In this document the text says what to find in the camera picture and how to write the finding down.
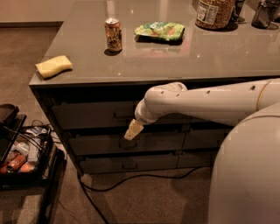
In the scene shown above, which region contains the dark glass cup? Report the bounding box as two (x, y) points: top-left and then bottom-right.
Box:
(251, 0), (280, 30)

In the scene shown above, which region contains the dark stemmed glass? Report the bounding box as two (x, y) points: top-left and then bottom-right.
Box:
(230, 0), (245, 22)

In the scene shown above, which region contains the yellow sponge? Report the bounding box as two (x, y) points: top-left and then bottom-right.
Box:
(35, 55), (73, 79)

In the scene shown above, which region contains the black floor cable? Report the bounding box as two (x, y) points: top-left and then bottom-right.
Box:
(76, 166), (202, 224)

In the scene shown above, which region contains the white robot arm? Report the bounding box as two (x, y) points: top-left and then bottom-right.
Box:
(125, 79), (280, 224)

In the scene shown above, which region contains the grey drawer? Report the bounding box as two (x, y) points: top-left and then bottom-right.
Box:
(190, 116), (213, 123)
(177, 150), (218, 168)
(51, 99), (193, 130)
(80, 154), (179, 174)
(183, 129), (230, 150)
(68, 132), (185, 156)

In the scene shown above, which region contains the grey drawer cabinet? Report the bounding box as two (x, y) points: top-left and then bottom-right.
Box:
(30, 0), (280, 174)

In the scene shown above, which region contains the orange soda can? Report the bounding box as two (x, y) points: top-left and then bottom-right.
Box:
(104, 17), (123, 52)

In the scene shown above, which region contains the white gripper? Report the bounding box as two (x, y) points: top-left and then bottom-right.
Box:
(124, 100), (160, 141)

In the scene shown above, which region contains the black cart with clutter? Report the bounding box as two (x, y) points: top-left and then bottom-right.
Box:
(0, 104), (64, 224)

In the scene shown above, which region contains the large nut jar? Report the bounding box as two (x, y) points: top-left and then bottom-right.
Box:
(195, 0), (235, 30)

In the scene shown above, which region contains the green chip bag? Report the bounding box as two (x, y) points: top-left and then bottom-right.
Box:
(135, 22), (185, 41)

